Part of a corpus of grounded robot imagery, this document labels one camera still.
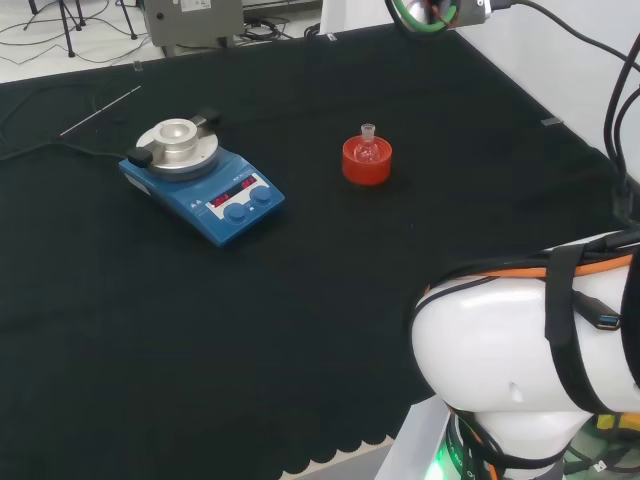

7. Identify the clear glass round-bottom flask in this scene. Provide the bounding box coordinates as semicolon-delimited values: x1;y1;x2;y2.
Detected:
352;123;381;164

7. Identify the thin glass rod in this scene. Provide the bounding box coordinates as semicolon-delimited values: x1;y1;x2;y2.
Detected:
59;85;143;137

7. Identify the red round flask stand ring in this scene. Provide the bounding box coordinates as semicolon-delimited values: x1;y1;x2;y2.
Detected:
341;135;393;188

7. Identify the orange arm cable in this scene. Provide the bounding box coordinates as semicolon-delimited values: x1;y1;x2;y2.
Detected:
428;253;640;294

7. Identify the black heater power cable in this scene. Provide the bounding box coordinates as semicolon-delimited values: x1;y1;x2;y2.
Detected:
0;140;127;162

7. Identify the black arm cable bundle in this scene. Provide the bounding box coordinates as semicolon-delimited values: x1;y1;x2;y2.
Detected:
492;0;640;224

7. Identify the grey metal equipment box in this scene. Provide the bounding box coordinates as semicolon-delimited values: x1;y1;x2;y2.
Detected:
143;0;247;50

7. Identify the black plug with blue tip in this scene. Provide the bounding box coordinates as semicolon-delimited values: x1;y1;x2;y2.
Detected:
572;289;624;332

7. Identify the black bench cloth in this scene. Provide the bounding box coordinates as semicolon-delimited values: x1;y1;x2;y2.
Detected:
0;22;640;477

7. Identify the black tripod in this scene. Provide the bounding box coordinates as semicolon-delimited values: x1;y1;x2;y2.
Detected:
27;0;89;59

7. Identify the heater with blue base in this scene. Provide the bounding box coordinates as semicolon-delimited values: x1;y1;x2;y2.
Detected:
118;107;288;248

